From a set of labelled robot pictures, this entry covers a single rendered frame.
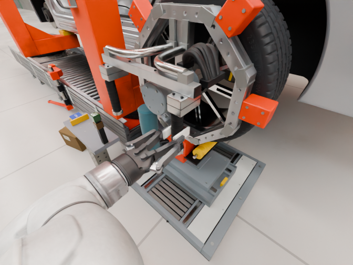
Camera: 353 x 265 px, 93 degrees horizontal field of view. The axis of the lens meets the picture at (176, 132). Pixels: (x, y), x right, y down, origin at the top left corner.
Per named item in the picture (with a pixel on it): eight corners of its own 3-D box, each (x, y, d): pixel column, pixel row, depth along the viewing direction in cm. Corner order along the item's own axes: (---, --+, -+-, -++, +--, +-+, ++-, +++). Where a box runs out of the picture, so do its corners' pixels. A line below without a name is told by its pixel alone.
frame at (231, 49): (231, 154, 77) (278, 8, 42) (224, 163, 74) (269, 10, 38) (151, 111, 105) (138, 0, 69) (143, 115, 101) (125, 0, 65)
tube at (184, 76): (225, 64, 52) (232, 24, 45) (186, 85, 41) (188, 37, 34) (182, 53, 61) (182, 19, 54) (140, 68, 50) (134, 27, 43)
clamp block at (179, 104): (200, 104, 49) (202, 88, 46) (180, 118, 44) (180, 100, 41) (187, 99, 52) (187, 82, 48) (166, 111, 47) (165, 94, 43)
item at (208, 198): (235, 173, 129) (237, 165, 123) (209, 208, 108) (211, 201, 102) (184, 143, 154) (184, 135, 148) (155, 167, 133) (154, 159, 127)
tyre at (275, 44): (197, -52, 68) (161, 77, 121) (155, -62, 55) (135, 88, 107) (342, 42, 55) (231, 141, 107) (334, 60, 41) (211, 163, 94)
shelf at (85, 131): (120, 140, 108) (118, 136, 106) (95, 155, 98) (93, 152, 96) (87, 114, 129) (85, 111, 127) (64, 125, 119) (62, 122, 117)
